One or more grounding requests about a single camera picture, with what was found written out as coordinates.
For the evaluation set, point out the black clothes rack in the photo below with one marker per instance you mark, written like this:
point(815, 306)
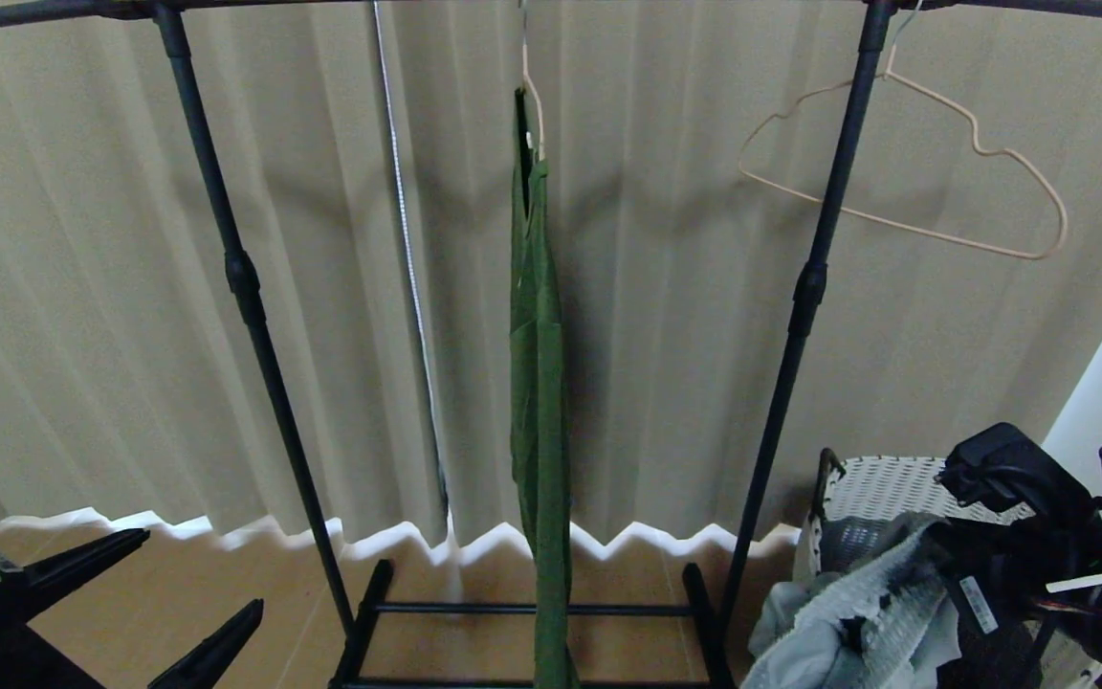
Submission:
point(245, 277)

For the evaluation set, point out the green printed shirt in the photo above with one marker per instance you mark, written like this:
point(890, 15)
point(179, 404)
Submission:
point(537, 383)

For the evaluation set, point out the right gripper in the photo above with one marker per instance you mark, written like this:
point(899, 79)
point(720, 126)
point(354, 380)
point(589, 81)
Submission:
point(1001, 574)

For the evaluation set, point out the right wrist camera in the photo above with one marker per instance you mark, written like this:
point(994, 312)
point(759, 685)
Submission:
point(1020, 474)

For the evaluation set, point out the pink clothes hanger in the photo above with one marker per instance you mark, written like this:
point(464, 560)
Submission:
point(943, 233)
point(539, 115)

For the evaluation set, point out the white laundry basket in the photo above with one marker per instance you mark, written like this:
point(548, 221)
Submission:
point(886, 488)

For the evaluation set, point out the pale grey shorts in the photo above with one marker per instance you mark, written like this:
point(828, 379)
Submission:
point(848, 612)

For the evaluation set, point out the beige curtain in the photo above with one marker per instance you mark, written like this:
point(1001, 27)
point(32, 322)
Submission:
point(82, 287)

